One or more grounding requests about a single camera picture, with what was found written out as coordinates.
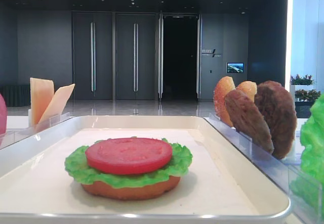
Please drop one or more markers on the potted flower planter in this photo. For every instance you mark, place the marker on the potted flower planter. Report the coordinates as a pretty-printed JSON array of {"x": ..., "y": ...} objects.
[{"x": 304, "y": 94}]

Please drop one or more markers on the tan bun slice front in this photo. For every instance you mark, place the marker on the tan bun slice front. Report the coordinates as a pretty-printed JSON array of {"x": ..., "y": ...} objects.
[{"x": 249, "y": 88}]

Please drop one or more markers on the orange cheese slice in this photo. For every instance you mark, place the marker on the orange cheese slice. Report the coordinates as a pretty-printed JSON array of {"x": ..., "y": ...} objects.
[
  {"x": 41, "y": 94},
  {"x": 58, "y": 102}
]

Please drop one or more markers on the clear tomato holder rail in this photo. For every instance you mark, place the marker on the clear tomato holder rail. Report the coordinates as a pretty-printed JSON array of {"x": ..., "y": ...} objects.
[{"x": 12, "y": 137}]

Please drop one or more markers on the brown meat patty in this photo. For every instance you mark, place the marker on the brown meat patty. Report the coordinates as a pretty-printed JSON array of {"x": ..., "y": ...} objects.
[
  {"x": 276, "y": 105},
  {"x": 247, "y": 119}
]

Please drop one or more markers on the brown meat patty front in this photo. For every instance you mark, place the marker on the brown meat patty front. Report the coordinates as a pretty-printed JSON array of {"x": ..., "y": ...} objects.
[{"x": 247, "y": 119}]

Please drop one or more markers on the red tomato slice on burger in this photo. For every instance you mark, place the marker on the red tomato slice on burger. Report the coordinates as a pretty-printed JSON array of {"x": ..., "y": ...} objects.
[{"x": 128, "y": 156}]

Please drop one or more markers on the wall display screen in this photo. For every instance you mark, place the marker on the wall display screen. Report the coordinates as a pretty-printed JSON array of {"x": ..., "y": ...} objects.
[{"x": 235, "y": 67}]

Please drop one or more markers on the bun bottom on tray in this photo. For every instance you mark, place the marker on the bun bottom on tray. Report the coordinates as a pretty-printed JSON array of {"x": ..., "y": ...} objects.
[{"x": 152, "y": 191}]

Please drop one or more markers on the clear bun holder rail right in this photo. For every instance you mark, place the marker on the clear bun holder rail right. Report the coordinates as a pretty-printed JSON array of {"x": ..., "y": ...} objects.
[{"x": 223, "y": 128}]

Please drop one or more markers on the red tomato slice rear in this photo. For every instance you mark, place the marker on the red tomato slice rear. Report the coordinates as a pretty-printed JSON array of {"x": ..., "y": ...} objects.
[{"x": 3, "y": 115}]

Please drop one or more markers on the brown meat patty rear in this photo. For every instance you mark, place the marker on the brown meat patty rear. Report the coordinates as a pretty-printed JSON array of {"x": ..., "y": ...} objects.
[{"x": 276, "y": 105}]

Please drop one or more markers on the green lettuce on bun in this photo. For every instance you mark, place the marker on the green lettuce on bun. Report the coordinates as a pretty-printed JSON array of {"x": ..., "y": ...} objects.
[{"x": 76, "y": 166}]

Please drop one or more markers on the clear lettuce holder rail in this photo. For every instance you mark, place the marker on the clear lettuce holder rail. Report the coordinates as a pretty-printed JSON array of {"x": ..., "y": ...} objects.
[{"x": 307, "y": 195}]

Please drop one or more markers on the clear patty holder rail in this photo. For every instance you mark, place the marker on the clear patty holder rail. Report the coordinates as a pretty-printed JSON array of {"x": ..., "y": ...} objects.
[{"x": 282, "y": 172}]

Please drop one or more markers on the tan bun slice rear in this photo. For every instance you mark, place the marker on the tan bun slice rear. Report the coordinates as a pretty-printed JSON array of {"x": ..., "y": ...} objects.
[{"x": 222, "y": 88}]

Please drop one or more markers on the tan bun slice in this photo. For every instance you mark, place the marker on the tan bun slice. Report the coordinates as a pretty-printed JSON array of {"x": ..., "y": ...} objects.
[
  {"x": 249, "y": 88},
  {"x": 222, "y": 88}
]

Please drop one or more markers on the green lettuce leaf in holder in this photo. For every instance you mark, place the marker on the green lettuce leaf in holder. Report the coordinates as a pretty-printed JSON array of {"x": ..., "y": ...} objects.
[{"x": 311, "y": 137}]

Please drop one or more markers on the white serving tray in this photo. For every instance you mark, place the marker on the white serving tray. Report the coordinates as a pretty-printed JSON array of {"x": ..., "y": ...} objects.
[{"x": 221, "y": 186}]

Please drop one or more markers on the clear cheese holder rail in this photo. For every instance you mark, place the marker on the clear cheese holder rail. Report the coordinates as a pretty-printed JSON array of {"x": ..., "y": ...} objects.
[{"x": 52, "y": 121}]

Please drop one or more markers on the orange cheese slice rear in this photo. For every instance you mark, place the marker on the orange cheese slice rear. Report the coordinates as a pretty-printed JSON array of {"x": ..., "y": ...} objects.
[{"x": 41, "y": 94}]

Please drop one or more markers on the dark double door left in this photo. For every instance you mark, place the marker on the dark double door left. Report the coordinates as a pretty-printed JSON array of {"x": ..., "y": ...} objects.
[{"x": 92, "y": 55}]

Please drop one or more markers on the dark double door middle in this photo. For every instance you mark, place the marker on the dark double door middle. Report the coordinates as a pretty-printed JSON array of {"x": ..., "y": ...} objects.
[{"x": 135, "y": 56}]

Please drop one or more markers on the orange cheese slice front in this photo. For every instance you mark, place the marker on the orange cheese slice front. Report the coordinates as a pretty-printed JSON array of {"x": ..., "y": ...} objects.
[{"x": 58, "y": 102}]

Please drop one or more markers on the dark double door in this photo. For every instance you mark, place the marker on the dark double door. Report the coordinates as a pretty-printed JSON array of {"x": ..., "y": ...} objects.
[
  {"x": 92, "y": 55},
  {"x": 135, "y": 56}
]

